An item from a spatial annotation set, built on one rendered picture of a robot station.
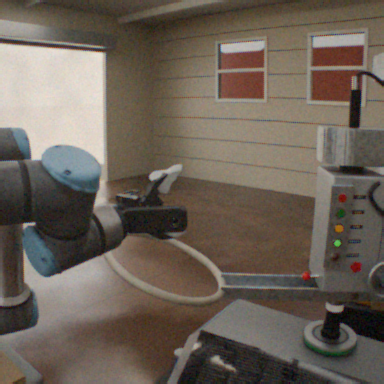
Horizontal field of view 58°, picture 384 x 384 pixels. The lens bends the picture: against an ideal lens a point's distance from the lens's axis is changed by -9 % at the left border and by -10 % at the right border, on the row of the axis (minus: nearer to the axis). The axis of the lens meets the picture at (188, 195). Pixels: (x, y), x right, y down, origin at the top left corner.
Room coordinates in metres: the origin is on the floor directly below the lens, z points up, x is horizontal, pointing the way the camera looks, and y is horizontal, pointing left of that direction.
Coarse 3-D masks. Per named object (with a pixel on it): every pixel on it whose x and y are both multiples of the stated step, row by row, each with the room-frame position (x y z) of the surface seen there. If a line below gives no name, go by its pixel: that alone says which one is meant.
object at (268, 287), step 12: (228, 276) 1.32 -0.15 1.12; (240, 276) 1.32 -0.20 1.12; (252, 276) 1.31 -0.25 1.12; (264, 276) 1.31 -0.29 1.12; (276, 276) 1.31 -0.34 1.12; (288, 276) 1.30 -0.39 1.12; (300, 276) 1.30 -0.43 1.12; (228, 288) 1.21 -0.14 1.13; (240, 288) 1.21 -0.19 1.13; (252, 288) 1.21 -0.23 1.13; (264, 288) 1.20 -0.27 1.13; (276, 288) 1.20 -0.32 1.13; (288, 288) 1.20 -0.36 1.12; (300, 288) 1.19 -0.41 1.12; (312, 288) 1.19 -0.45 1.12; (288, 300) 1.19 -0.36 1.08; (300, 300) 1.19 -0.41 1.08; (312, 300) 1.19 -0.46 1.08; (324, 300) 1.18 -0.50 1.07; (336, 300) 1.18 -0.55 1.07; (348, 300) 1.17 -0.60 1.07; (360, 300) 1.17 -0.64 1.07; (372, 300) 1.17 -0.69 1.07
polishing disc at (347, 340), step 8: (320, 320) 1.34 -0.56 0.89; (312, 328) 1.28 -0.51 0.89; (320, 328) 1.28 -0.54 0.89; (344, 328) 1.27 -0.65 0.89; (312, 336) 1.23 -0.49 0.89; (320, 336) 1.22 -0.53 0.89; (344, 336) 1.21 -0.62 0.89; (352, 336) 1.21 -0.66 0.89; (312, 344) 1.18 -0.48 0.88; (320, 344) 1.17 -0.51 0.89; (328, 344) 1.17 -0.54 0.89; (336, 344) 1.16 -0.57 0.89; (344, 344) 1.16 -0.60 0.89; (352, 344) 1.16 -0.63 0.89
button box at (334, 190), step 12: (336, 192) 1.12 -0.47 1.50; (348, 192) 1.12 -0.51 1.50; (336, 204) 1.12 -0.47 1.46; (348, 204) 1.11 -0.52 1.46; (348, 216) 1.11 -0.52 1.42; (348, 228) 1.11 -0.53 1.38; (324, 240) 1.14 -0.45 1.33; (324, 252) 1.12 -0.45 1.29; (324, 264) 1.12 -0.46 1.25; (336, 264) 1.12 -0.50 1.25
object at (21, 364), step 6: (0, 342) 1.21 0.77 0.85; (6, 342) 1.22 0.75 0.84; (0, 348) 1.17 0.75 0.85; (6, 348) 1.17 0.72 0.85; (6, 354) 1.14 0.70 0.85; (12, 354) 1.14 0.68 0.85; (18, 354) 1.14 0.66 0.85; (12, 360) 1.10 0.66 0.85; (18, 360) 1.10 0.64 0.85; (24, 360) 1.11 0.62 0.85; (18, 366) 1.07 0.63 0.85; (24, 366) 1.07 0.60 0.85; (30, 366) 1.08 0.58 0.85; (24, 372) 1.04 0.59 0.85; (30, 372) 1.04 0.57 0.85; (36, 372) 1.05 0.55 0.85; (30, 378) 1.01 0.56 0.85; (36, 378) 1.01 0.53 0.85; (42, 378) 1.03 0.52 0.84
